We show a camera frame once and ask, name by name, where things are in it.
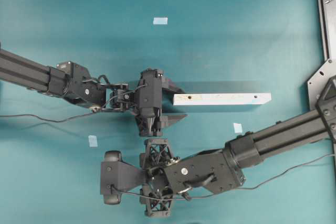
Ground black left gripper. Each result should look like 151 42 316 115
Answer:
109 69 187 136

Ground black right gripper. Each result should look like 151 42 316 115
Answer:
140 138 180 217

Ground white particle board plank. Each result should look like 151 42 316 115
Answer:
173 93 271 106

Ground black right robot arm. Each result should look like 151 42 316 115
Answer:
140 77 335 217

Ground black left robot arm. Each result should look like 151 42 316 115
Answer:
1 49 186 137

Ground blue tape marker right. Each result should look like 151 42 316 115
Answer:
233 123 243 133

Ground blue tape marker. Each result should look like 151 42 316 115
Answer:
153 17 168 25
233 123 243 133
88 135 98 148

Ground blue tape marker left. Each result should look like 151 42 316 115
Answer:
88 135 98 148

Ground blue tape marker top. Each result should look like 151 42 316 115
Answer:
153 17 168 25

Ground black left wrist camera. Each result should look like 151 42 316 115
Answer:
136 69 163 118

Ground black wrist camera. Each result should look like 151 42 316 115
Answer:
100 151 146 205
136 69 163 118

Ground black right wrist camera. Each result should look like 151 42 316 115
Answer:
100 151 146 205

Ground black right camera cable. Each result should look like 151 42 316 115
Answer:
110 153 336 201

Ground grey metal base plate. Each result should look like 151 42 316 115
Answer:
307 59 335 110

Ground black metal frame rail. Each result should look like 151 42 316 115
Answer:
317 0 335 60

